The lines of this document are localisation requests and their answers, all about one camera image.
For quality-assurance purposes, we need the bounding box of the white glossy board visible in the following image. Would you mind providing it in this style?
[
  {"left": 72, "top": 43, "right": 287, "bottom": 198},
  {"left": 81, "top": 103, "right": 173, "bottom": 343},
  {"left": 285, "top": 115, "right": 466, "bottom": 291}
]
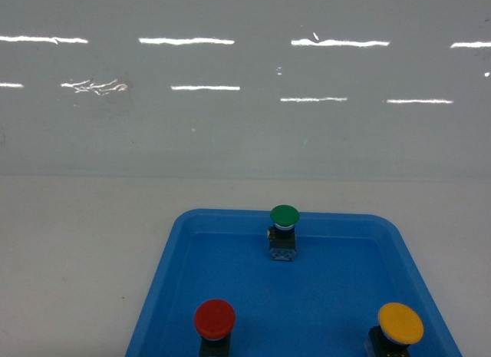
[{"left": 1, "top": 0, "right": 490, "bottom": 180}]

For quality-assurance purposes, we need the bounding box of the blue plastic tray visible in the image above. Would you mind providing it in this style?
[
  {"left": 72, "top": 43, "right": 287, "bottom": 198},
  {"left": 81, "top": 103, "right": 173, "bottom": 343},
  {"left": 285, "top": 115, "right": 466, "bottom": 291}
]
[{"left": 127, "top": 209, "right": 460, "bottom": 356}]

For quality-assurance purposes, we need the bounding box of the green mushroom push button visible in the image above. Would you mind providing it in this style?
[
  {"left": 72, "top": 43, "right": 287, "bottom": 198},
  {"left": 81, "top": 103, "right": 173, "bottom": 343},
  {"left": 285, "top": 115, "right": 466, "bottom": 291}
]
[{"left": 268, "top": 204, "right": 300, "bottom": 261}]

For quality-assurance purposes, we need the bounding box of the yellow mushroom push button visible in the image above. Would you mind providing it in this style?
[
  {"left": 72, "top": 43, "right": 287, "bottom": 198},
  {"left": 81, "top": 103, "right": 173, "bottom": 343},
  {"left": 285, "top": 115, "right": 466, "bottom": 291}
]
[{"left": 364, "top": 302, "right": 424, "bottom": 357}]

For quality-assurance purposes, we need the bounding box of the white table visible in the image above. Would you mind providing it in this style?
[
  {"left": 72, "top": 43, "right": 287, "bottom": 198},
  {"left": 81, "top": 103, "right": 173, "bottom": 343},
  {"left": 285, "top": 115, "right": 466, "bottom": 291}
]
[{"left": 1, "top": 176, "right": 490, "bottom": 356}]

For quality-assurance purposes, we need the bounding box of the red mushroom push button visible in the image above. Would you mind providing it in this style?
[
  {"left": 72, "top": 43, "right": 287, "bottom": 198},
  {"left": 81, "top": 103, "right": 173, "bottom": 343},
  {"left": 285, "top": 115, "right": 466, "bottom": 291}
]
[{"left": 193, "top": 299, "right": 236, "bottom": 356}]

